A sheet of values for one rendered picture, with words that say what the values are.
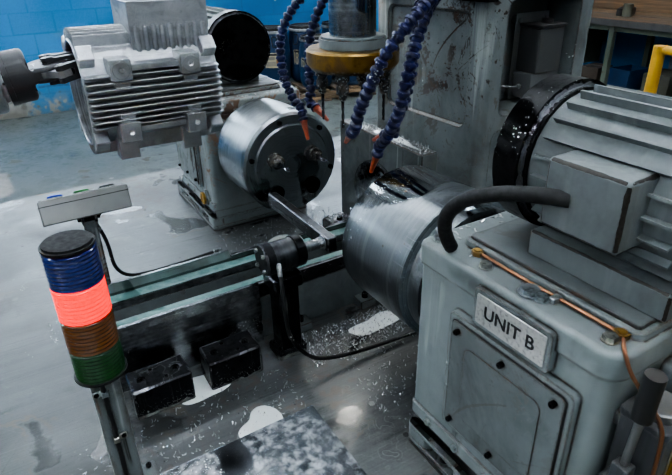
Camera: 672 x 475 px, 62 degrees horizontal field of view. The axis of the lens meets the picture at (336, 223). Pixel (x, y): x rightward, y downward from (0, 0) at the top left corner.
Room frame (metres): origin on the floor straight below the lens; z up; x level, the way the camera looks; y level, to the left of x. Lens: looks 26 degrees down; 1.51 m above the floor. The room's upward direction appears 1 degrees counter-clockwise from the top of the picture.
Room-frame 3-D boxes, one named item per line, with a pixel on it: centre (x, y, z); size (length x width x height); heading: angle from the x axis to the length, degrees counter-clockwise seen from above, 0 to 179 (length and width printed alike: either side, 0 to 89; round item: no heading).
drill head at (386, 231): (0.80, -0.18, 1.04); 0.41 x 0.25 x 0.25; 31
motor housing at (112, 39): (0.91, 0.30, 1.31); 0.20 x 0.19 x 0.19; 121
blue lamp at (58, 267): (0.56, 0.30, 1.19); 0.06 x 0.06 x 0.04
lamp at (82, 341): (0.56, 0.30, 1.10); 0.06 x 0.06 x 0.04
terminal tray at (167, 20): (0.93, 0.27, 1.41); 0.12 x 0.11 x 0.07; 121
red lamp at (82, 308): (0.56, 0.30, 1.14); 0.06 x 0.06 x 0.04
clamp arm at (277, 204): (1.01, 0.07, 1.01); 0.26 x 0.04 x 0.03; 31
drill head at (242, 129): (1.39, 0.18, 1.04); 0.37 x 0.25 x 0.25; 31
